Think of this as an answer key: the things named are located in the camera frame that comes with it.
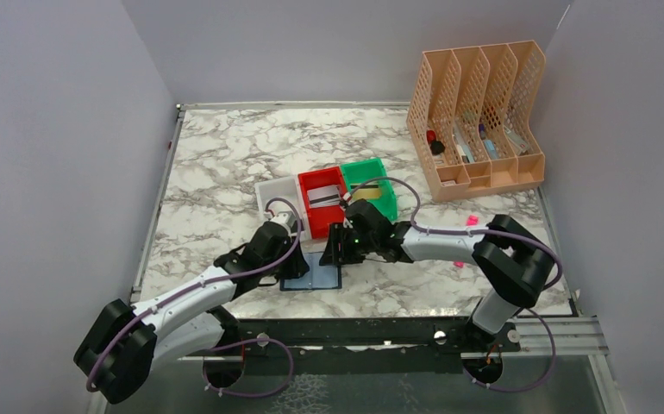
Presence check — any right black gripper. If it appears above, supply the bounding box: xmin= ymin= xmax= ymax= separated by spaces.
xmin=319 ymin=222 xmax=378 ymax=266

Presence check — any navy blue card holder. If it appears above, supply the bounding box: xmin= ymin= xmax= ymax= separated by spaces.
xmin=279 ymin=252 xmax=342 ymax=292

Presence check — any white plastic bin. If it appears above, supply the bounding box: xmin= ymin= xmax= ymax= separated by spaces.
xmin=254 ymin=175 xmax=310 ymax=242

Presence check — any peach file organizer rack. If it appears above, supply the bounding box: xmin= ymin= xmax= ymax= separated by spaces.
xmin=406 ymin=41 xmax=546 ymax=202

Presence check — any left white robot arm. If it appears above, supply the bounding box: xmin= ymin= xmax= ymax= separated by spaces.
xmin=73 ymin=214 xmax=309 ymax=404

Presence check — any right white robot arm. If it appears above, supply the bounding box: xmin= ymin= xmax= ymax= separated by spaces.
xmin=319 ymin=200 xmax=562 ymax=351

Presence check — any gold card in green bin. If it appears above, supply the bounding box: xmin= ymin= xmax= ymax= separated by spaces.
xmin=352 ymin=182 xmax=383 ymax=201

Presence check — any red plastic bin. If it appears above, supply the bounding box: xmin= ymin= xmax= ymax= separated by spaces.
xmin=298 ymin=166 xmax=347 ymax=239

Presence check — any green plastic bin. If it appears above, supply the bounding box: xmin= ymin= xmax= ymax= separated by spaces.
xmin=340 ymin=157 xmax=398 ymax=223

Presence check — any pink highlighter pen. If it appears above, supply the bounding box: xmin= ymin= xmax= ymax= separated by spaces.
xmin=454 ymin=215 xmax=479 ymax=268

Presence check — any red black stamp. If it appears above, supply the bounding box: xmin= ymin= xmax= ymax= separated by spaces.
xmin=426 ymin=129 xmax=446 ymax=156

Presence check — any clear pen pack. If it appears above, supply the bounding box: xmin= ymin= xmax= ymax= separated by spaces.
xmin=453 ymin=122 xmax=474 ymax=164

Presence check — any grey stapler in rack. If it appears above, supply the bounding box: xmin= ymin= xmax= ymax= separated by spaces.
xmin=503 ymin=125 xmax=531 ymax=155

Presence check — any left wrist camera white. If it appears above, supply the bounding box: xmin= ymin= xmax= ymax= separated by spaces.
xmin=264 ymin=210 xmax=297 ymax=232

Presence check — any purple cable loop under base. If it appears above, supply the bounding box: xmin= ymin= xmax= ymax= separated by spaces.
xmin=201 ymin=340 xmax=294 ymax=398

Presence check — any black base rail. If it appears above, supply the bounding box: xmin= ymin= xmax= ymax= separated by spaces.
xmin=109 ymin=305 xmax=607 ymax=379

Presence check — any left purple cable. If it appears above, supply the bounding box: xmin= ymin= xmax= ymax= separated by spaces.
xmin=86 ymin=197 xmax=303 ymax=394

